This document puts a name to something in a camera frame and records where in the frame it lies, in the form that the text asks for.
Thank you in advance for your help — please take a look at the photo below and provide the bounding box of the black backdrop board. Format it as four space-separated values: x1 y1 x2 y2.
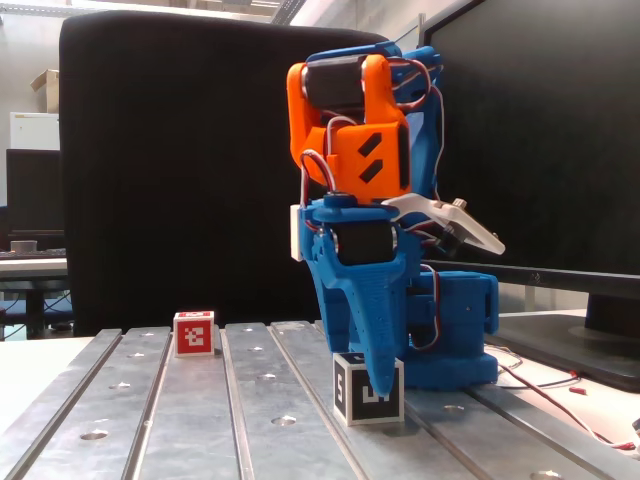
58 9 401 337

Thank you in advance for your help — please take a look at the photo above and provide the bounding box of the brown cardboard box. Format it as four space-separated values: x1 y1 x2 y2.
29 68 61 114

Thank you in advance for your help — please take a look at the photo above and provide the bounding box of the black cube with number five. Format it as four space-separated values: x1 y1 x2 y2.
332 351 405 427

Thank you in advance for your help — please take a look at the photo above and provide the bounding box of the red cube with white pattern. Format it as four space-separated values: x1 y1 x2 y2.
173 310 216 359

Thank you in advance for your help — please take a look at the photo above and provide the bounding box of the aluminium slotted base plate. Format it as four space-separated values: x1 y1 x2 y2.
0 319 640 480

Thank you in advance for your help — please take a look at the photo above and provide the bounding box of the grey background desk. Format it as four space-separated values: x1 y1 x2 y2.
0 257 71 341

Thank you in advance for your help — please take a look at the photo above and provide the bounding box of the black background monitor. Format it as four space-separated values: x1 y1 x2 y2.
5 148 66 236

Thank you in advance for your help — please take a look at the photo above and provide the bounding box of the red white servo cable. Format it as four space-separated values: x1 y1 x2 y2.
492 344 640 451

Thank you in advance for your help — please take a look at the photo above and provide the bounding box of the dark keyboard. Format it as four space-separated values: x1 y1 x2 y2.
0 248 68 259

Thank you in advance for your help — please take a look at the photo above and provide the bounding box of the black Dell monitor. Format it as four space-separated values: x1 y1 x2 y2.
404 0 640 394

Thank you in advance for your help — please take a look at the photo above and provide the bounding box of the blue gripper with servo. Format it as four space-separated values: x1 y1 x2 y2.
298 193 422 398

